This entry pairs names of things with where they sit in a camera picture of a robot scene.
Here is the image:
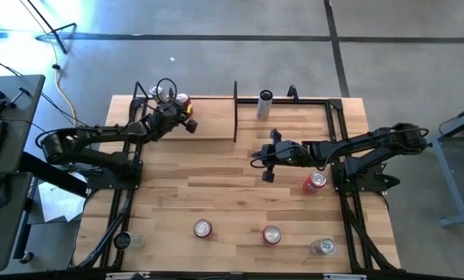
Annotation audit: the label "yellow cable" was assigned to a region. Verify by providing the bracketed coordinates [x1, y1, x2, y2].
[19, 0, 79, 138]

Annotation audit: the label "red Fanta can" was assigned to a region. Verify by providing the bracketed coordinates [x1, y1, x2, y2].
[302, 170, 328, 195]
[260, 224, 284, 247]

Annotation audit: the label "red Coca-Cola can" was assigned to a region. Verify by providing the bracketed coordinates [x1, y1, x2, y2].
[193, 218, 214, 240]
[175, 92, 194, 117]

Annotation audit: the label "black aluminium rig frame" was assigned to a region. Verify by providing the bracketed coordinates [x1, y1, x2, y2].
[70, 95, 403, 280]

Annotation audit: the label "blue silver Red Bull can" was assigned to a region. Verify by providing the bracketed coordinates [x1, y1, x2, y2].
[148, 84, 169, 105]
[309, 237, 337, 257]

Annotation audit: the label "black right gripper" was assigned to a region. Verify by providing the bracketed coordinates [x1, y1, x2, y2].
[252, 130, 314, 184]

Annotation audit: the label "grey metal desk frame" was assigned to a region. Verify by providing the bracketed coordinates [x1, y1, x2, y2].
[425, 100, 464, 228]

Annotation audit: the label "grey office desk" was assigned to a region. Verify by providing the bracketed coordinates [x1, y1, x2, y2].
[0, 73, 89, 273]

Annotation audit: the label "white bracket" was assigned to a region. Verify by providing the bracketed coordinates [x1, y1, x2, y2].
[105, 271, 151, 280]
[323, 273, 368, 280]

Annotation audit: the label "white paper sheet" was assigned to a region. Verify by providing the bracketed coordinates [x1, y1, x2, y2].
[37, 179, 88, 225]

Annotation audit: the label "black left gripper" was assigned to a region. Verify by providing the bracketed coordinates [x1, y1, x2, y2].
[149, 92, 199, 135]

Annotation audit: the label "black stand legs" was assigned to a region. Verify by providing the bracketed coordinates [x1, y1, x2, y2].
[24, 0, 78, 55]

